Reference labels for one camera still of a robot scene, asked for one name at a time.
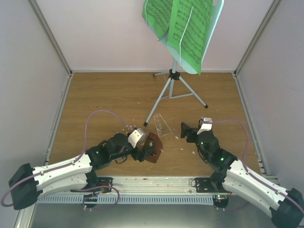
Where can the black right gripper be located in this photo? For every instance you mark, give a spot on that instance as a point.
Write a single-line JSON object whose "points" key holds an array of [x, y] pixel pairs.
{"points": [[185, 132]]}

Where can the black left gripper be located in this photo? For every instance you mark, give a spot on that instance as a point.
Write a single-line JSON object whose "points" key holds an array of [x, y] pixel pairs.
{"points": [[142, 156]]}

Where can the clear plastic metronome cover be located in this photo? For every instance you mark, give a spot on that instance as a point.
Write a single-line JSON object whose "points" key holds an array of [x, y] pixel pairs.
{"points": [[161, 126]]}

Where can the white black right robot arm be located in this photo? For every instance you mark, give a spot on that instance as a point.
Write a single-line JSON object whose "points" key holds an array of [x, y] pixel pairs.
{"points": [[284, 207]]}

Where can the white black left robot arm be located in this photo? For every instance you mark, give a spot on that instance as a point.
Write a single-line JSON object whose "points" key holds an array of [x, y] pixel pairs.
{"points": [[28, 184]]}

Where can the light blue music stand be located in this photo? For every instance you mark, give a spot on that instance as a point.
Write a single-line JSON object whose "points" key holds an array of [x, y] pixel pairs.
{"points": [[173, 74]]}

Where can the green sheet music right page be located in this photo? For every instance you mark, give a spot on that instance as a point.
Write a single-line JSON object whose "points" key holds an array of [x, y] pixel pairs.
{"points": [[188, 28]]}

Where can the green sheet music page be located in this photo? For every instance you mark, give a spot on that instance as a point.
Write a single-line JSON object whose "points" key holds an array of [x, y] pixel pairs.
{"points": [[157, 13], [188, 28]]}

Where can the green sheet music left page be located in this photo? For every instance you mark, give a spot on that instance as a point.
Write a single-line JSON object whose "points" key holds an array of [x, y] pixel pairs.
{"points": [[157, 13]]}

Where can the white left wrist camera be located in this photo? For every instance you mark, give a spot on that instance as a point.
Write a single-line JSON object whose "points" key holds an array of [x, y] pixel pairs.
{"points": [[136, 136]]}

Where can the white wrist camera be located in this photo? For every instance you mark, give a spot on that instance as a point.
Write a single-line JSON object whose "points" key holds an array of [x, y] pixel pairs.
{"points": [[205, 124], [136, 136]]}

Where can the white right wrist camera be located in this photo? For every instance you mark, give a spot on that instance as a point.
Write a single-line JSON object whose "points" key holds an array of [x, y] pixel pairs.
{"points": [[205, 124]]}

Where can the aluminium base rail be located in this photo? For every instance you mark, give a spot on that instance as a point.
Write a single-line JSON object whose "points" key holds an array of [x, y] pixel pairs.
{"points": [[152, 184]]}

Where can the grey slotted cable duct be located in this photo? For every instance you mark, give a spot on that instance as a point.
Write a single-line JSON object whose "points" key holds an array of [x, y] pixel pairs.
{"points": [[129, 199]]}

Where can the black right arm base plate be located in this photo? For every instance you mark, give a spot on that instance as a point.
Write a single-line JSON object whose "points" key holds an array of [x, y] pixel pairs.
{"points": [[206, 185]]}

